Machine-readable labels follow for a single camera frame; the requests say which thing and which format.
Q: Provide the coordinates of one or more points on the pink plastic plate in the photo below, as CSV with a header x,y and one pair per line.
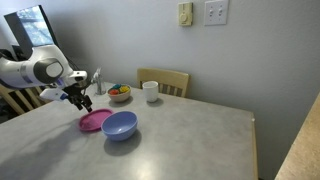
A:
x,y
91,120

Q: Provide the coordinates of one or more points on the beige ceramic bowl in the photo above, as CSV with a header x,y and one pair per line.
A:
x,y
119,96

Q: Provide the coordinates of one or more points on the black framed monitor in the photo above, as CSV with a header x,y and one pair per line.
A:
x,y
31,28

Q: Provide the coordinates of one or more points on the beige wall thermostat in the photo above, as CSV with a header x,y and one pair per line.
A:
x,y
185,14

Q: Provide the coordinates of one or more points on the wooden chair with slatted backrest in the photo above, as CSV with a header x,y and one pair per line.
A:
x,y
16,100

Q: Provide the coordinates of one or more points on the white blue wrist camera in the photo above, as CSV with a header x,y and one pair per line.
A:
x,y
53,95

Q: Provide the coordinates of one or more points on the beige countertop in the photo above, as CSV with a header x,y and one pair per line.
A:
x,y
301,146

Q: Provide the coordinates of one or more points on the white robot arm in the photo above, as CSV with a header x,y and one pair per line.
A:
x,y
30,70

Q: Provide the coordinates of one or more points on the yellow silicone cupcake cup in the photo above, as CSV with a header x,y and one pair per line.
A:
x,y
124,89

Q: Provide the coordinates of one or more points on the blue silicone cupcake cup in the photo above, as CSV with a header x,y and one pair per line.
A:
x,y
116,86

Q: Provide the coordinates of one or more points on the blue plastic bowl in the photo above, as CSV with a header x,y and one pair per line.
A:
x,y
120,126

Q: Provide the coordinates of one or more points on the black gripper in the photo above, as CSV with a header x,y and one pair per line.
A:
x,y
76,90

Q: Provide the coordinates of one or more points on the white ceramic mug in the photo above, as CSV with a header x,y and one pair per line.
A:
x,y
150,91

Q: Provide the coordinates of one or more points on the clear glass jar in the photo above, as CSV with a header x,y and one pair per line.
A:
x,y
101,88

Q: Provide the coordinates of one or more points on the wooden chair with solid backrest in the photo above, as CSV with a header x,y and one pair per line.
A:
x,y
166,78

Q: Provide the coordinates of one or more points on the orange silicone cupcake cup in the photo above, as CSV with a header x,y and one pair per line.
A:
x,y
113,91

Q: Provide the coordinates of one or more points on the white double light switch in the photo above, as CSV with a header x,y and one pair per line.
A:
x,y
216,12

